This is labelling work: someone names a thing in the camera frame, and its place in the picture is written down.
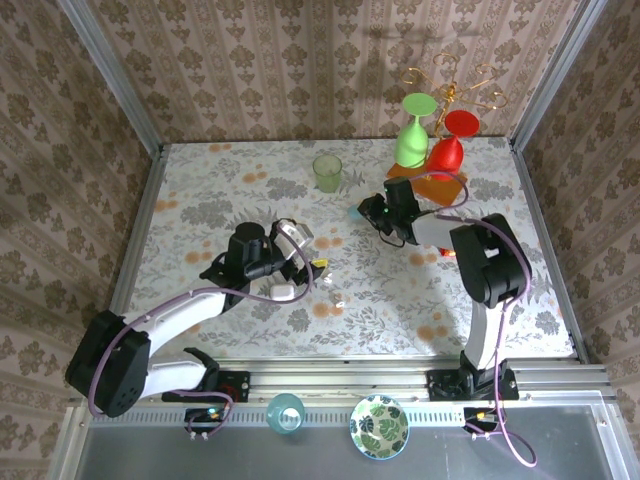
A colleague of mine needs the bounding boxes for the red wine glass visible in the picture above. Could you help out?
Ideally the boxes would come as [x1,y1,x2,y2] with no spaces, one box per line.
[424,110,480,176]

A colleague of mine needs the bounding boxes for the aluminium frame post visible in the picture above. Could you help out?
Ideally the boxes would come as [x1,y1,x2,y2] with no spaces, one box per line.
[508,0,610,147]
[55,0,167,152]

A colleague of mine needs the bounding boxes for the aluminium table side rail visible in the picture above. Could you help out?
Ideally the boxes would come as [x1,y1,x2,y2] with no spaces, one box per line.
[508,142,591,365]
[107,144,169,319]

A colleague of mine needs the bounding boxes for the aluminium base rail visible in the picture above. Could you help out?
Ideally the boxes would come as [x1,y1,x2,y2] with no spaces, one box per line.
[69,355,614,402]

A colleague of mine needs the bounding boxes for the gold wire glass rack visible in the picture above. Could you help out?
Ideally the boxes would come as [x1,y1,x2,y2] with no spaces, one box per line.
[398,52,509,146]

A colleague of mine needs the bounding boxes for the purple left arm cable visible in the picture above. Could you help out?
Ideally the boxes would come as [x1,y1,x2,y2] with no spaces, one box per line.
[87,219,316,441]

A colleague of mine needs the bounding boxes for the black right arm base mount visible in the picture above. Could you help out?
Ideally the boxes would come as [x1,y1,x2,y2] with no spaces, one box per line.
[426,360,521,401]

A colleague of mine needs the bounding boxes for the orange rack base board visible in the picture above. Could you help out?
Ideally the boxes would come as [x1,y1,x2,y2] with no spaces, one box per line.
[385,160,470,207]

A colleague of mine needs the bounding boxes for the green wine glass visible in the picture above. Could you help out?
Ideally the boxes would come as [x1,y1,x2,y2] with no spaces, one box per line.
[393,93,436,169]

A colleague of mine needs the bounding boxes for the green translucent cup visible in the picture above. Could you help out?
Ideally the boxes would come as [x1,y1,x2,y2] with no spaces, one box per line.
[312,154,344,194]

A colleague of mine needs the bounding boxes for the teal plastic cup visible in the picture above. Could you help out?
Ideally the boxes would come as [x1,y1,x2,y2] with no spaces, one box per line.
[264,392,306,435]

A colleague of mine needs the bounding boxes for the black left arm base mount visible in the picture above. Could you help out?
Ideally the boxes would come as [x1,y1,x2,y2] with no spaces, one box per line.
[161,369,251,404]

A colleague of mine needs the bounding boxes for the slotted grey cable duct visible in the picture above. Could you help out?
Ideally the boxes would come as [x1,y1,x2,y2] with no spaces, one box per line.
[89,407,469,427]

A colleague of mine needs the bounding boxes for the leaf pattern bowl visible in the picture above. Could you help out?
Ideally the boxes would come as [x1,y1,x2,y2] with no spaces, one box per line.
[348,393,411,460]

